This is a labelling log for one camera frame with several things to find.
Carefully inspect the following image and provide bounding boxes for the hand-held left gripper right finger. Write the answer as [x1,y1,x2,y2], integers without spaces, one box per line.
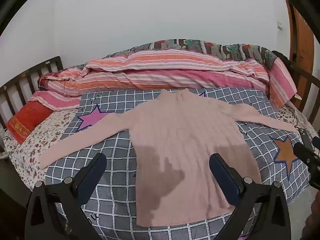
[209,153,292,240]

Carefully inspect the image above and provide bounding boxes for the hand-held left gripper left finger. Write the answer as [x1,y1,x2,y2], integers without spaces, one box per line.
[25,152,107,240]

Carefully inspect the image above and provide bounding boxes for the pink ribbed sweater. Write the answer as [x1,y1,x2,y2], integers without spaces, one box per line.
[39,89,299,227]

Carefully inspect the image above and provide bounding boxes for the dark smartphone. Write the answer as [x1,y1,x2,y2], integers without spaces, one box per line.
[299,128,313,150]

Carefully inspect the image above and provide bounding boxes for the grey checked star blanket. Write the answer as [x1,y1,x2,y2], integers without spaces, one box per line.
[45,87,304,240]

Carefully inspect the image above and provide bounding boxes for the dark wooden footboard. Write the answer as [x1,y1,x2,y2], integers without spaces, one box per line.
[271,51,320,125]

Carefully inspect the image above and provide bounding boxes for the red pillow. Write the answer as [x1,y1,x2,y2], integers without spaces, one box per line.
[6,101,54,144]

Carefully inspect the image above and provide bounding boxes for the pink striped pillow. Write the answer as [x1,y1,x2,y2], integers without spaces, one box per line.
[27,90,82,111]

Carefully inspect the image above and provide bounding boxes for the dark garment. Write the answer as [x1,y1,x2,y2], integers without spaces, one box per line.
[272,51,288,61]

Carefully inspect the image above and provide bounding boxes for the brown wooden door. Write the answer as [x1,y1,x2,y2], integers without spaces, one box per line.
[285,0,317,80]

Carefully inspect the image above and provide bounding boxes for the pink striped quilt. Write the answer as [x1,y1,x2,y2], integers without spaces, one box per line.
[37,49,297,109]

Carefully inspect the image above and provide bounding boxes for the dark wooden headboard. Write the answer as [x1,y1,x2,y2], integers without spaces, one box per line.
[0,56,64,153]

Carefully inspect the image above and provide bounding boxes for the floral patchwork quilt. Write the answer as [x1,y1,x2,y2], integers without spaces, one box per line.
[104,39,278,70]

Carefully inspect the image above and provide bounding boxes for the thin dark cable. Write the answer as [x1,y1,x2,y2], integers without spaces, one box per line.
[282,105,300,128]

